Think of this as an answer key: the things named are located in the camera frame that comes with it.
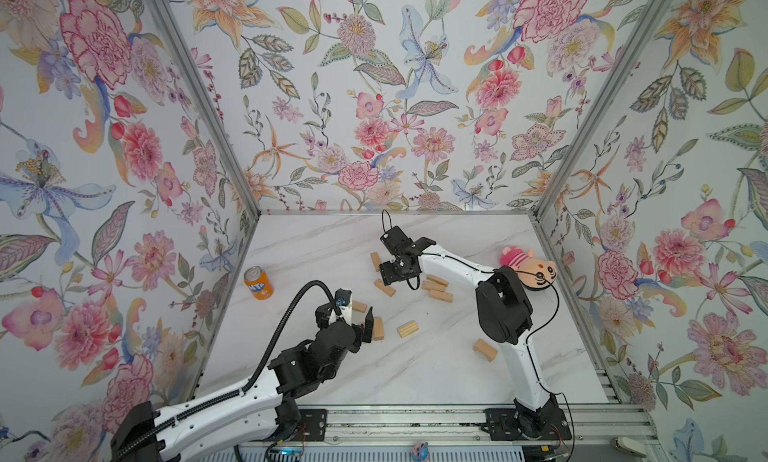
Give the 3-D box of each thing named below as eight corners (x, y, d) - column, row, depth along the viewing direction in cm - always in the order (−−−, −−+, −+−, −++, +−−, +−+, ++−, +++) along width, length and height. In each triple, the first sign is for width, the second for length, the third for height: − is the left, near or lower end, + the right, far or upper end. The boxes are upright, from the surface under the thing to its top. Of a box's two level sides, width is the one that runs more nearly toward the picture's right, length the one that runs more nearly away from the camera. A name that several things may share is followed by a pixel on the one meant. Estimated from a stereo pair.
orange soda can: (253, 301, 98) (240, 282, 89) (258, 286, 102) (246, 266, 93) (272, 301, 98) (261, 282, 89) (276, 286, 102) (266, 266, 93)
